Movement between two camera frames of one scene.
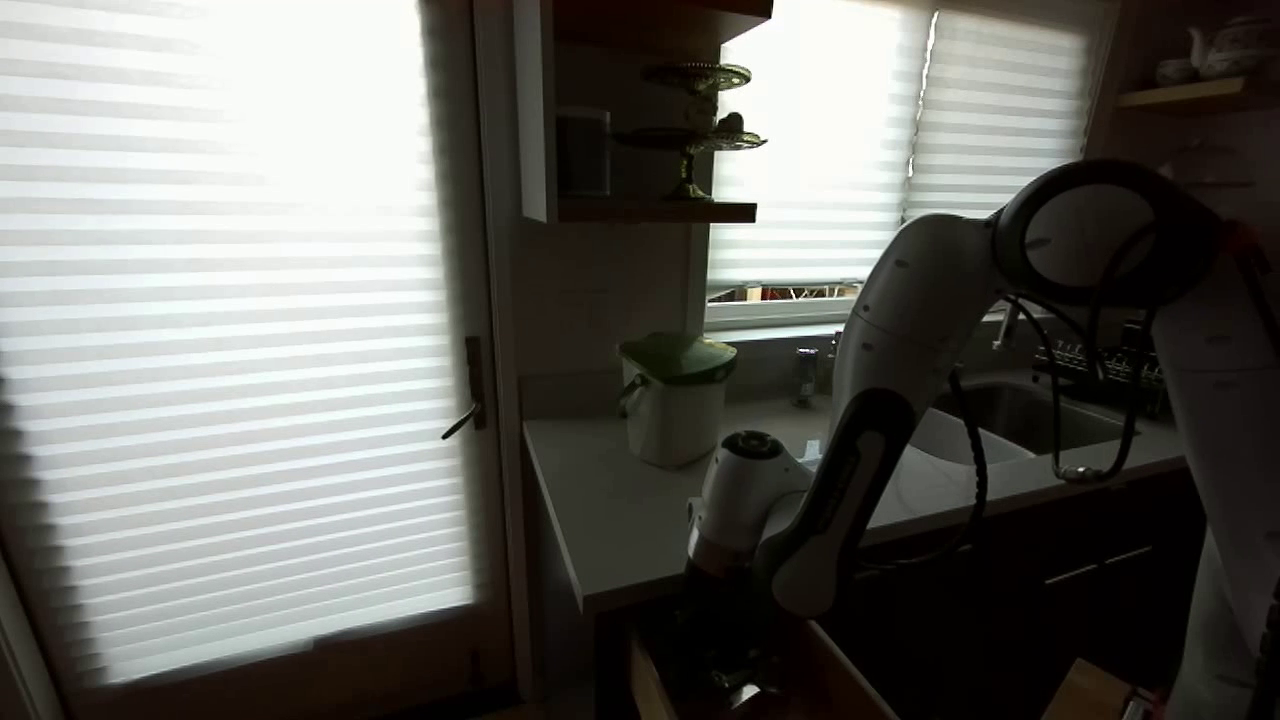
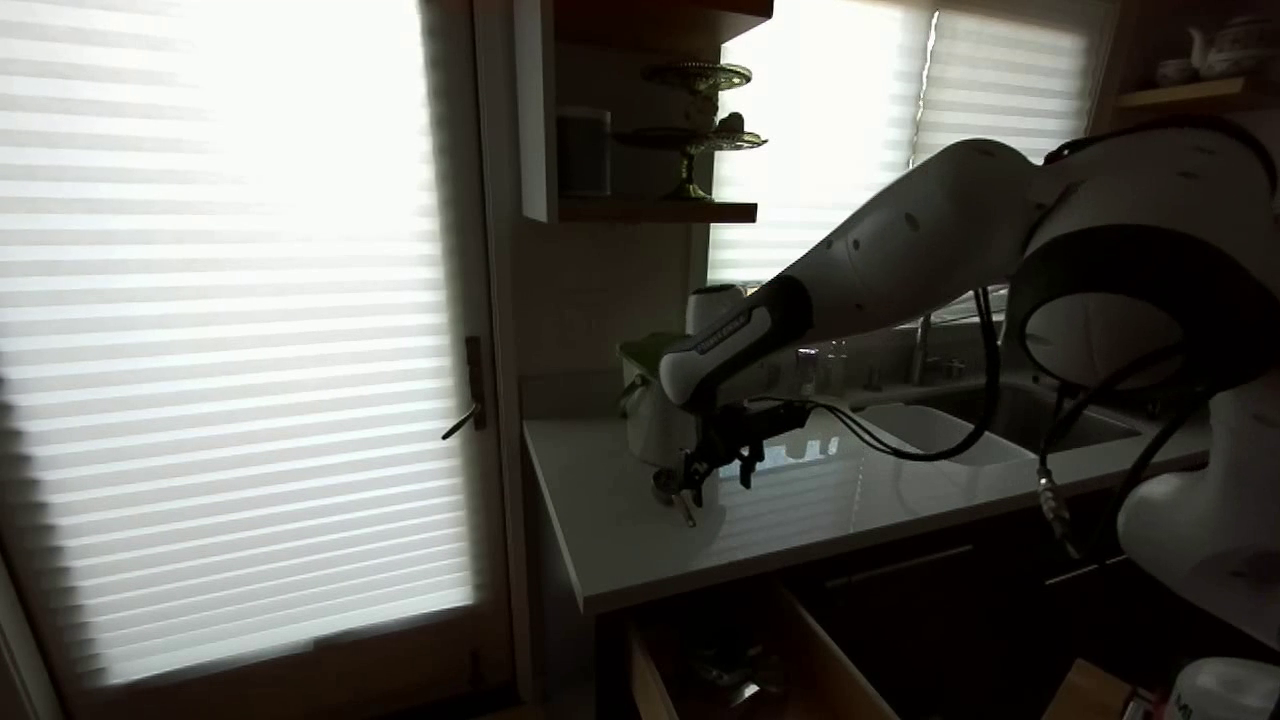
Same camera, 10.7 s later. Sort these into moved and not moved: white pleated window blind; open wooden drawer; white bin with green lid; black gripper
Moved: black gripper
Not moved: open wooden drawer; white pleated window blind; white bin with green lid
